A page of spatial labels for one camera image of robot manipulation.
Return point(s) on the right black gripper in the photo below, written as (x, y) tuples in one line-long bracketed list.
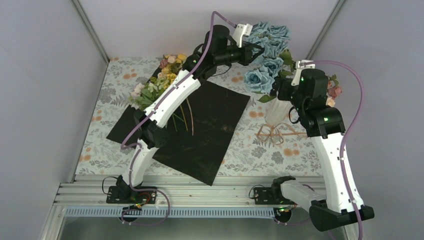
[(282, 93)]

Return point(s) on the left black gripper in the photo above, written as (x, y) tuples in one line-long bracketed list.
[(248, 56)]

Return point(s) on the blue rose stem bunch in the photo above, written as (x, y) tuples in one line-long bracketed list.
[(275, 60)]

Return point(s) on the tan raffia ribbon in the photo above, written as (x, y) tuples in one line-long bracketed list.
[(272, 133)]

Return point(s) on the pink orange rose stem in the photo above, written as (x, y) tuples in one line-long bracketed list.
[(333, 90)]

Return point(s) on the black wrapping paper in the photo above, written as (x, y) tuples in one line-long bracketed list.
[(201, 130)]

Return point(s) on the colourful artificial flower bouquet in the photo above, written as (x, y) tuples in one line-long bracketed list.
[(145, 94)]

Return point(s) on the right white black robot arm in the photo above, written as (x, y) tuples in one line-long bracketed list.
[(342, 204)]

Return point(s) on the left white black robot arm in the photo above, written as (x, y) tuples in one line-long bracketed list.
[(149, 135)]

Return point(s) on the white ribbed ceramic vase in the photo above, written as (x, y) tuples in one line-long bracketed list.
[(277, 112)]

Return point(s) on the floral patterned table mat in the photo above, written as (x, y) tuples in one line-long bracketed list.
[(245, 156)]

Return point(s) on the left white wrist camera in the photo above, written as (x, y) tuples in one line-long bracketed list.
[(241, 30)]

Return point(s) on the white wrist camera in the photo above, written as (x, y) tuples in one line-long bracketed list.
[(299, 67), (241, 30)]

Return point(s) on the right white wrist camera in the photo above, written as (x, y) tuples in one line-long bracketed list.
[(299, 67)]

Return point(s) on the right vertical aluminium post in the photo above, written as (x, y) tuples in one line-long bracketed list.
[(327, 25)]

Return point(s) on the vertical aluminium post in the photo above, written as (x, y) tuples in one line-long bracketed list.
[(327, 25), (90, 30)]

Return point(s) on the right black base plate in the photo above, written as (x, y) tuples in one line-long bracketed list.
[(267, 196)]

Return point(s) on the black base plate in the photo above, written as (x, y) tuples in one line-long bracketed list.
[(267, 196), (147, 195)]

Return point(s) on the left vertical aluminium post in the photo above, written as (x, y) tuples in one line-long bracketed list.
[(90, 30)]

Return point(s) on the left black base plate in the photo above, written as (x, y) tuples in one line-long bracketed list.
[(147, 195)]

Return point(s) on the aluminium rail frame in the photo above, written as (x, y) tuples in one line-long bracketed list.
[(85, 195)]

